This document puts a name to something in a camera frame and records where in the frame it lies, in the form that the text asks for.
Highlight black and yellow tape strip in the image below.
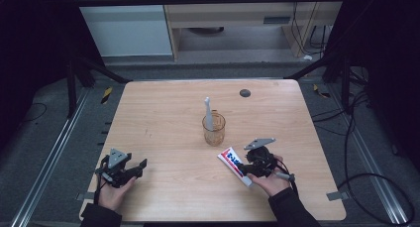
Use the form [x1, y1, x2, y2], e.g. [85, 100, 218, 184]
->
[100, 86, 114, 105]
[312, 83, 331, 99]

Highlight aluminium floor rail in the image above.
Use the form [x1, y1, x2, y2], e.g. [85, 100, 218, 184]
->
[10, 87, 91, 227]
[329, 83, 410, 226]

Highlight person's right hand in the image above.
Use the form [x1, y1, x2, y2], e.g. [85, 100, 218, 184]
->
[247, 155, 294, 198]

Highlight white electric toothbrush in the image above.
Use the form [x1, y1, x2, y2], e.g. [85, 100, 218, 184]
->
[203, 96, 215, 133]

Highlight grey metal table bracket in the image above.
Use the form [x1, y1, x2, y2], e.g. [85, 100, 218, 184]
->
[326, 190, 350, 202]
[75, 191, 95, 202]

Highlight amber transparent cup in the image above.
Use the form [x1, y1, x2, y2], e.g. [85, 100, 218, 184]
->
[201, 109, 227, 148]

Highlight black metal stand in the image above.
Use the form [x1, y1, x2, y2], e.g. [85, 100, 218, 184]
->
[284, 50, 354, 113]
[64, 53, 133, 120]

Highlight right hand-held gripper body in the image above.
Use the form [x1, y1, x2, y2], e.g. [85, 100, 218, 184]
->
[243, 137, 277, 179]

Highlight thin black floor cable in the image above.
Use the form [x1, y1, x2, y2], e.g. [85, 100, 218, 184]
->
[25, 102, 49, 123]

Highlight black looped floor cable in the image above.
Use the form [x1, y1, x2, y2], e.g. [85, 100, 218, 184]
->
[311, 89, 416, 227]

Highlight light wooden desk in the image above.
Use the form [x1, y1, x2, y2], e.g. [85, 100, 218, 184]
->
[160, 0, 347, 60]

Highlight person's left hand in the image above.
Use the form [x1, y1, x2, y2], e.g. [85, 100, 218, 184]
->
[97, 176, 138, 212]

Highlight right gripper cable with plug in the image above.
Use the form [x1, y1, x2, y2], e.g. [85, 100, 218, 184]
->
[272, 159, 300, 198]

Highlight white toothpaste tube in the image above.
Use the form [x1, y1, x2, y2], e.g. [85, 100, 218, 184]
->
[216, 147, 255, 188]

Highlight hanging black desk cables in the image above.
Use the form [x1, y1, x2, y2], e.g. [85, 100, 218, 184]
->
[289, 1, 332, 57]

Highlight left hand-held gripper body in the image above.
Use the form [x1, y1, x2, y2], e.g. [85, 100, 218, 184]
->
[94, 148, 134, 189]

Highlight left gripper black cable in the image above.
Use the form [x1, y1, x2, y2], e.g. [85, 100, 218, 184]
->
[93, 155, 111, 205]

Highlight dark curtain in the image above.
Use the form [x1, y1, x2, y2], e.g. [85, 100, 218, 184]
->
[325, 0, 420, 173]
[0, 0, 103, 152]

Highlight black horizontal frame bar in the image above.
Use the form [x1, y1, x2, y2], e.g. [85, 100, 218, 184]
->
[70, 0, 347, 7]

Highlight white cabinet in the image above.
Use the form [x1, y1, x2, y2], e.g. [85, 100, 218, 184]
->
[69, 0, 173, 58]

